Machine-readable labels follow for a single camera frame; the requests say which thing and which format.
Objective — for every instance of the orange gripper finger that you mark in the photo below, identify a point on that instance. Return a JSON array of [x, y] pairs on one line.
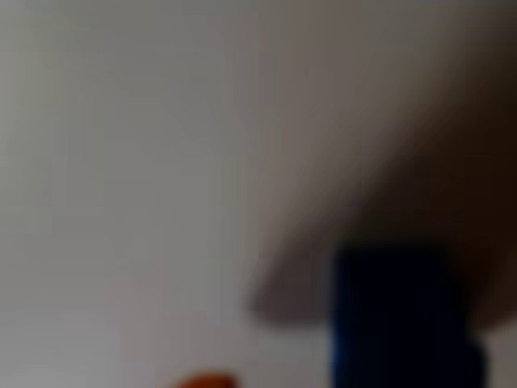
[[204, 382]]

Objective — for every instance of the dark blue block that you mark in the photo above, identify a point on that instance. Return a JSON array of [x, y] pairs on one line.
[[404, 323]]

